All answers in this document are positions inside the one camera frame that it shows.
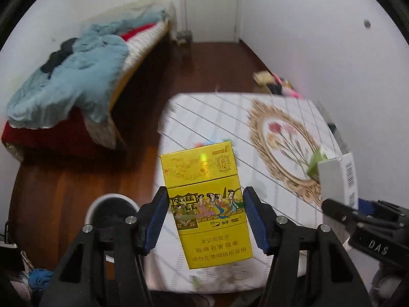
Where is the white floral tablecloth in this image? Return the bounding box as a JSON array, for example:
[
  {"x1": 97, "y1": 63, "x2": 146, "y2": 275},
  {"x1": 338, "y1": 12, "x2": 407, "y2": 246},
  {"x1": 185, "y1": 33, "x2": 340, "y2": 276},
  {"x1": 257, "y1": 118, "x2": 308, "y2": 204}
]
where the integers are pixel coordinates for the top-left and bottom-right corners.
[{"x1": 150, "y1": 92, "x2": 349, "y2": 291}]

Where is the light blue duvet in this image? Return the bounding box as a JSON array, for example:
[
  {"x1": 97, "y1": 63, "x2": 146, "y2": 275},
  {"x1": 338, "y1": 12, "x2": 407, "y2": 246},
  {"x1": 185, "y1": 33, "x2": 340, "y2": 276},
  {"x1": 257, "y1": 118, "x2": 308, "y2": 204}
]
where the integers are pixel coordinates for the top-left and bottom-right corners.
[{"x1": 7, "y1": 9, "x2": 167, "y2": 131}]

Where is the white cardboard box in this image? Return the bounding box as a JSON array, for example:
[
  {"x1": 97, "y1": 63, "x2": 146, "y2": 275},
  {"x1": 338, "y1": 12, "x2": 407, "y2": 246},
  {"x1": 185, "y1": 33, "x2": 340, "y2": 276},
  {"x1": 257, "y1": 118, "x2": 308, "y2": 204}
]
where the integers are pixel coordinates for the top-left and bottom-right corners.
[{"x1": 317, "y1": 152, "x2": 360, "y2": 210}]

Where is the blue cloth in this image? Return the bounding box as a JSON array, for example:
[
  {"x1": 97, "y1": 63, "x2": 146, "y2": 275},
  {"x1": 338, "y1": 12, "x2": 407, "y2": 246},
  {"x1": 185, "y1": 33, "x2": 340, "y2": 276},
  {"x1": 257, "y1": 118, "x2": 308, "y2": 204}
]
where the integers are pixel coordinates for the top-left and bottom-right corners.
[{"x1": 28, "y1": 268, "x2": 54, "y2": 291}]

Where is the pink item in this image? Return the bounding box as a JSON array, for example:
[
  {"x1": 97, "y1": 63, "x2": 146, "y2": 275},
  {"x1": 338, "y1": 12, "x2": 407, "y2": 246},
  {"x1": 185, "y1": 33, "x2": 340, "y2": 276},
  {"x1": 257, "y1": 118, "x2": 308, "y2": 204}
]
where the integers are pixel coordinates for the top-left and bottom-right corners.
[{"x1": 271, "y1": 73, "x2": 303, "y2": 99}]

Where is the white door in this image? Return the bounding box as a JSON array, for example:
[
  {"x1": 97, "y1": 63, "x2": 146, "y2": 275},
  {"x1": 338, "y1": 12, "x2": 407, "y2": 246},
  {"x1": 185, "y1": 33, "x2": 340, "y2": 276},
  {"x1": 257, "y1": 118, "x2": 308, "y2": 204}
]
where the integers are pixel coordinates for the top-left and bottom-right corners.
[{"x1": 179, "y1": 0, "x2": 244, "y2": 43}]

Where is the beige box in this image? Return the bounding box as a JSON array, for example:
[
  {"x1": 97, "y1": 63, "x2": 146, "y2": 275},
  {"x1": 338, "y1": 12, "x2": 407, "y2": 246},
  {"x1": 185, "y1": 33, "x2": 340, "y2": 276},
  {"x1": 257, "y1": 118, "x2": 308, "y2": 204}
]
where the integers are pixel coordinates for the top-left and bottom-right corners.
[{"x1": 253, "y1": 71, "x2": 276, "y2": 94}]

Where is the metal trash bin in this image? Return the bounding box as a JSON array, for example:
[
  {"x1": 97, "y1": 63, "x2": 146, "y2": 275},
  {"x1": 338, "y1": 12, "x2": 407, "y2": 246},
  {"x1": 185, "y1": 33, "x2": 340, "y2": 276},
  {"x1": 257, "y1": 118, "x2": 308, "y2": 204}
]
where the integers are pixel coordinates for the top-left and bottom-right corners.
[{"x1": 86, "y1": 193, "x2": 142, "y2": 263}]

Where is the black garment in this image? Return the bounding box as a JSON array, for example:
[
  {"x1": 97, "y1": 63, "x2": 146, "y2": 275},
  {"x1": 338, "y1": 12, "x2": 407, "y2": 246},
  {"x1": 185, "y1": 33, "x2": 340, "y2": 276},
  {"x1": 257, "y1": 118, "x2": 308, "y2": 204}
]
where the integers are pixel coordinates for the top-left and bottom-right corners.
[{"x1": 41, "y1": 38, "x2": 79, "y2": 74}]

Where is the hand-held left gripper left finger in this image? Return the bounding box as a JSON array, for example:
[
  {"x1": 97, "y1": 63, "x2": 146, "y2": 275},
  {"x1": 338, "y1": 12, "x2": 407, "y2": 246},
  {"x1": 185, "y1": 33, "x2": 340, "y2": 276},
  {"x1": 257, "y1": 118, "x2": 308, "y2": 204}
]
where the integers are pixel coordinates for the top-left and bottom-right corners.
[{"x1": 38, "y1": 186, "x2": 170, "y2": 307}]

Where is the yellow cigarette pack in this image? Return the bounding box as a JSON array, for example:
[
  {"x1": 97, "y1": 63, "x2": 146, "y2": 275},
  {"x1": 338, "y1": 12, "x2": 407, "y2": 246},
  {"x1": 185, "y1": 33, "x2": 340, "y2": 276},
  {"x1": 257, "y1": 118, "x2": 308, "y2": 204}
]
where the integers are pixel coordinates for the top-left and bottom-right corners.
[{"x1": 160, "y1": 141, "x2": 254, "y2": 270}]

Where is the green packet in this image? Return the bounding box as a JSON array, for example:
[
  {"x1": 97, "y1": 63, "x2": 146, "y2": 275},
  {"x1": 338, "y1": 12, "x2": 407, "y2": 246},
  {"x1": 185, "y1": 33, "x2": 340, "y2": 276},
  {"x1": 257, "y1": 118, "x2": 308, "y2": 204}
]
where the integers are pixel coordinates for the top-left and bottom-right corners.
[{"x1": 306, "y1": 150, "x2": 328, "y2": 180}]

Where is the red bed sheet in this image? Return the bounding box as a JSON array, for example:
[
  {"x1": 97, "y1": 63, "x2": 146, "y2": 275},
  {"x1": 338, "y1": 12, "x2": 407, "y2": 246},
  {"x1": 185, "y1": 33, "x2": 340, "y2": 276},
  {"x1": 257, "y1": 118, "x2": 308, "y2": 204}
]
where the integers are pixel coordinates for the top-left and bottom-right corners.
[{"x1": 2, "y1": 22, "x2": 154, "y2": 160}]

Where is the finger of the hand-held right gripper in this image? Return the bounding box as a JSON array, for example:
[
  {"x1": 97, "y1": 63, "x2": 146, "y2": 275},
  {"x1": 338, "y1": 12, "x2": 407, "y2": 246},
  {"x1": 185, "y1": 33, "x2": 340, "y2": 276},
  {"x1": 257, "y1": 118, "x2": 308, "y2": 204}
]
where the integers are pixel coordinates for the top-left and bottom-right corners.
[
  {"x1": 321, "y1": 198, "x2": 361, "y2": 231},
  {"x1": 358, "y1": 199, "x2": 406, "y2": 228}
]

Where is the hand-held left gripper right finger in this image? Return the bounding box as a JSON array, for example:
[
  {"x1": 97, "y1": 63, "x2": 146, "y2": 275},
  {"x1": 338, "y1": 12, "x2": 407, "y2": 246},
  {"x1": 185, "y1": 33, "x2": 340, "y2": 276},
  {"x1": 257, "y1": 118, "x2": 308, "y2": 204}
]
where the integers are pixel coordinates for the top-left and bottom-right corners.
[{"x1": 242, "y1": 185, "x2": 373, "y2": 307}]

